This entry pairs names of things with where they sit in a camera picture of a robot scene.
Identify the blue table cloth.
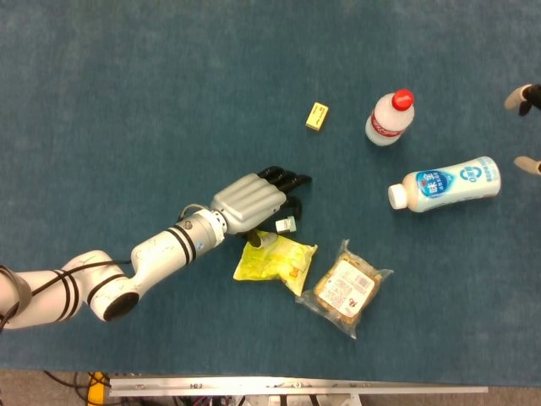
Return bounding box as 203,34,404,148
0,0,541,376

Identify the aluminium rail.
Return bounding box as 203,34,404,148
108,377,489,398

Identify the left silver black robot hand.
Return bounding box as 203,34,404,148
210,164,313,248

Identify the clear soda bottle red cap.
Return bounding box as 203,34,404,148
364,88,416,147

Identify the clear packaged bread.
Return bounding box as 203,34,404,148
294,239,394,340

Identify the black floor cable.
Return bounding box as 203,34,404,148
41,370,92,406

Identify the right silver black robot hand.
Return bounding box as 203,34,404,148
504,83,541,175

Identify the white milk bottle blue label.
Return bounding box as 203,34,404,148
387,156,502,212

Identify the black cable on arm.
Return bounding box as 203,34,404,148
0,258,136,331

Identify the yellow-green snack bag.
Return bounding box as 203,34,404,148
232,230,319,297

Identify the small yellow eraser box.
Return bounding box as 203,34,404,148
304,101,331,130

